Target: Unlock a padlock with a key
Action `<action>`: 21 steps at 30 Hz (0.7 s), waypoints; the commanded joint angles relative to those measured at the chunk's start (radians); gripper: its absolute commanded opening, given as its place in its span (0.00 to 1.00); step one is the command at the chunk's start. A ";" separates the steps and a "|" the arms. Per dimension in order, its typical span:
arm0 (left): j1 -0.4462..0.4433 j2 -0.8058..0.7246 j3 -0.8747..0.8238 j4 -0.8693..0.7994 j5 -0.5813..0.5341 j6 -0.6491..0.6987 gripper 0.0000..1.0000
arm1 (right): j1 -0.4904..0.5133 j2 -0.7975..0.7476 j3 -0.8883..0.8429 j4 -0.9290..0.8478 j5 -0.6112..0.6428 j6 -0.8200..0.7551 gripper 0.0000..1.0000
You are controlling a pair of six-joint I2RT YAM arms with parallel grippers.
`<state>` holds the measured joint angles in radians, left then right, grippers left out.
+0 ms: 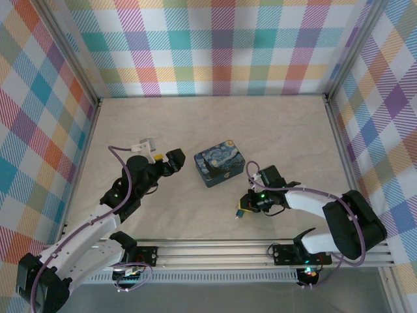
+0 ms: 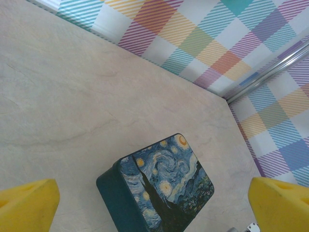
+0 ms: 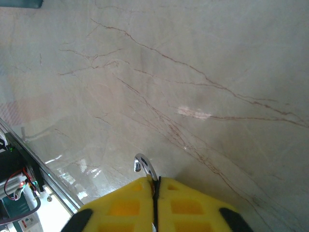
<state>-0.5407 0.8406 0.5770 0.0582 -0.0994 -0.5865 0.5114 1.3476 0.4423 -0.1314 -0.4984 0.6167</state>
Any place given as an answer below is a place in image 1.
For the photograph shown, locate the starry night painted box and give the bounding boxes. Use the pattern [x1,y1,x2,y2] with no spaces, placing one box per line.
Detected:
[194,140,246,189]

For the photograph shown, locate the right controller board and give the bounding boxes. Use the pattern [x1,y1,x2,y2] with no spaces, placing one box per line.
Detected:
[298,265,319,286]

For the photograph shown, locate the controller board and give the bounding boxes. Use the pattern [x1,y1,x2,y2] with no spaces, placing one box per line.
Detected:
[111,266,145,283]
[298,265,319,286]

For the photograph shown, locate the left controller board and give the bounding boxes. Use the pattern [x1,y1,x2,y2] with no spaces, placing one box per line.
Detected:
[111,266,145,283]

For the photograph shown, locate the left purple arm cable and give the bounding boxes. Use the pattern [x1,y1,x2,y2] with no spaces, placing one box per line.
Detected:
[31,144,154,308]

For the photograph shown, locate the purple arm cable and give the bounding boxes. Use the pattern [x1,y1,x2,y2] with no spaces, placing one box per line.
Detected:
[31,144,154,308]
[246,160,366,290]

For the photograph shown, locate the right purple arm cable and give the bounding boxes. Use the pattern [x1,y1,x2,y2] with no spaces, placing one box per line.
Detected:
[246,160,366,290]

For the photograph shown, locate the long aluminium base rail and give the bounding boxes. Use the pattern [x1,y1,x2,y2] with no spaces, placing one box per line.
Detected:
[87,238,395,272]

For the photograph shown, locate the left aluminium side rail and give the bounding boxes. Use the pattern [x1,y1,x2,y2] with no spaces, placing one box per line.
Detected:
[55,97,103,245]

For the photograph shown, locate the aluminium side rail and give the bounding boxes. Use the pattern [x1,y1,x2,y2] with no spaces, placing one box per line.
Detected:
[55,97,103,245]
[323,93,389,243]

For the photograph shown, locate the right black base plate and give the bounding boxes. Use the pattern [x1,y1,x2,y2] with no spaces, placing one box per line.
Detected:
[272,243,333,266]

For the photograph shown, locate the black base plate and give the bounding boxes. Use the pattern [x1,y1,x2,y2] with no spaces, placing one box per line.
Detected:
[123,245,159,269]
[272,243,333,266]

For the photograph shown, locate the right aluminium side rail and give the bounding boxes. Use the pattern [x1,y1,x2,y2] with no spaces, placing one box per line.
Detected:
[323,93,389,243]

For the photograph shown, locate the slotted grey cable duct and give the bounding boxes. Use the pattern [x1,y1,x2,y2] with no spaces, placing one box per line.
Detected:
[79,271,301,285]

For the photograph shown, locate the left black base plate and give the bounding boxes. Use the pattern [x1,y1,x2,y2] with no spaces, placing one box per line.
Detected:
[123,245,159,269]

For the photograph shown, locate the left aluminium frame post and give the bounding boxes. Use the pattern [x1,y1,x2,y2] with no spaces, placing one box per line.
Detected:
[35,0,102,108]

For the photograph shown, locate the aluminium frame post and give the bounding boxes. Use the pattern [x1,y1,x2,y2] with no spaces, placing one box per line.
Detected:
[35,0,102,108]
[324,0,389,102]

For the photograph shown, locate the right aluminium frame post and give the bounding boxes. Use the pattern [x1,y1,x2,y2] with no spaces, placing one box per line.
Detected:
[324,0,389,102]

